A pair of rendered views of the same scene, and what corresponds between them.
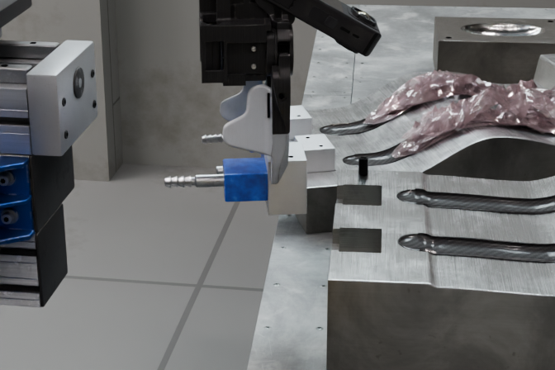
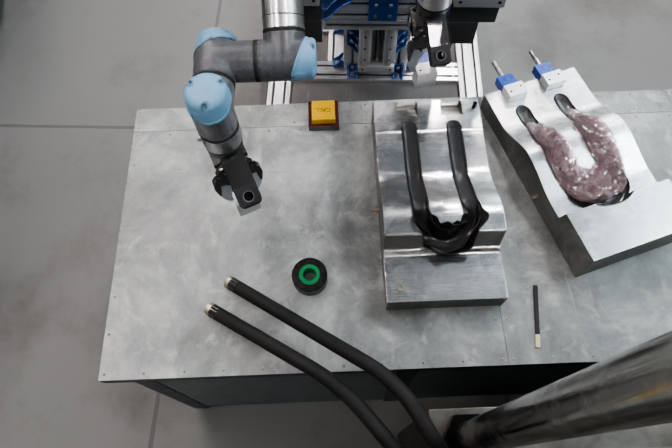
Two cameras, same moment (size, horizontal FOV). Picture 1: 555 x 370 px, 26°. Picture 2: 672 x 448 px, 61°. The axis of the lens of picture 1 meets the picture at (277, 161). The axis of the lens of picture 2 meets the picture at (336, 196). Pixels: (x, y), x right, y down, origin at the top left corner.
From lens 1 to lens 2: 1.34 m
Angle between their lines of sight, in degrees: 69
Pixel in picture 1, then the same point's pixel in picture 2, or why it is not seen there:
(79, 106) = not seen: outside the picture
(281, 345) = not seen: hidden behind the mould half
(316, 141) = (516, 89)
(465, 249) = (413, 144)
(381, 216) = (430, 115)
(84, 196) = not seen: outside the picture
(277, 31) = (419, 31)
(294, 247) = not seen: hidden behind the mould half
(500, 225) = (435, 156)
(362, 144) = (543, 111)
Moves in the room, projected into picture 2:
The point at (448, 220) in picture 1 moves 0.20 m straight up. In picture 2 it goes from (434, 138) to (447, 87)
